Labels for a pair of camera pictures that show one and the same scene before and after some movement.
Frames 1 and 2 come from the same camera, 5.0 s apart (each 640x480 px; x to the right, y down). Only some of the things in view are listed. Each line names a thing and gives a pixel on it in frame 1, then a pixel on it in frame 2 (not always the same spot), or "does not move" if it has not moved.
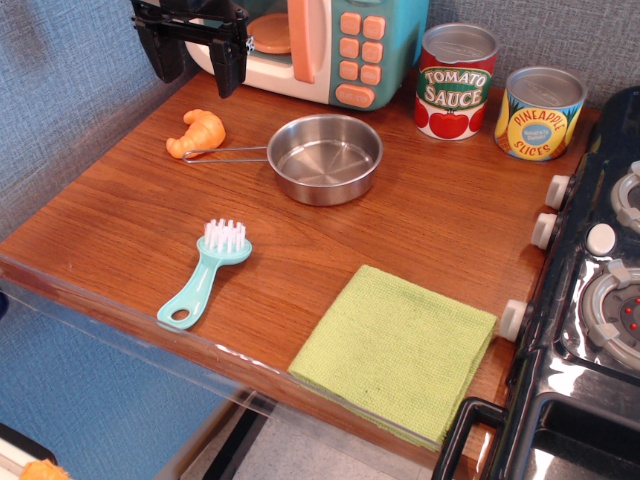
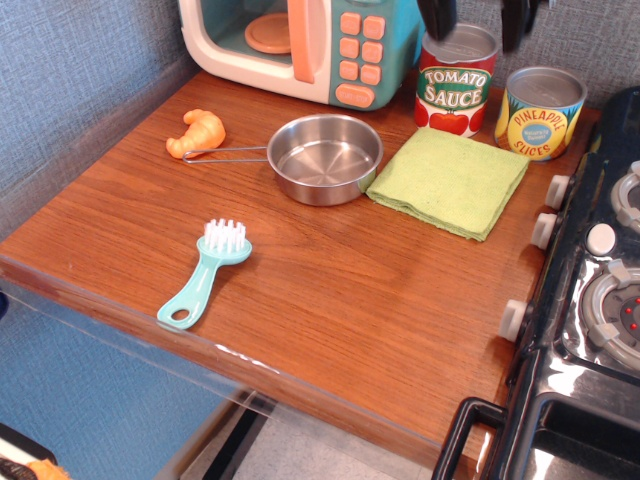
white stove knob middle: (542, 230) does not move
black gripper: (221, 22) → (517, 18)
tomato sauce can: (453, 87) does not move
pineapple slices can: (540, 113) does not move
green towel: (398, 349) → (454, 189)
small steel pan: (319, 159) does not move
